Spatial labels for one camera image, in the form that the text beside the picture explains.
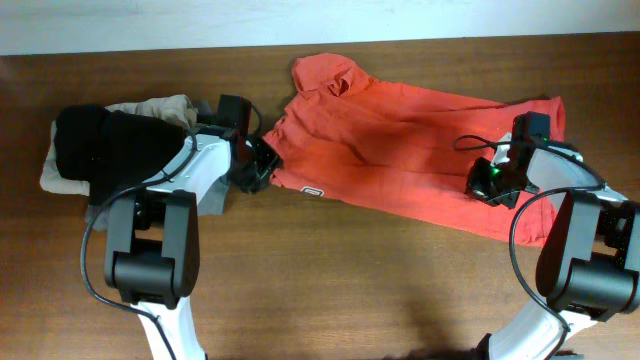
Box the red printed t-shirt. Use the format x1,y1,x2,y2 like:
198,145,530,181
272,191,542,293
265,53,566,247

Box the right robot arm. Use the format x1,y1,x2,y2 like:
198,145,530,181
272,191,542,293
466,112,639,359

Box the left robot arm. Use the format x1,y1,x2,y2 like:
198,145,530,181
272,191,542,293
104,95,281,359

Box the beige folded garment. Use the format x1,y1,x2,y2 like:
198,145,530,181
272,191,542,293
40,94,198,196

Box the black folded garment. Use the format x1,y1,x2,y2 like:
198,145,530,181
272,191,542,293
54,104,186,205

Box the grey folded garment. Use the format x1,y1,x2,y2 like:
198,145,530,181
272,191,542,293
84,99,231,233

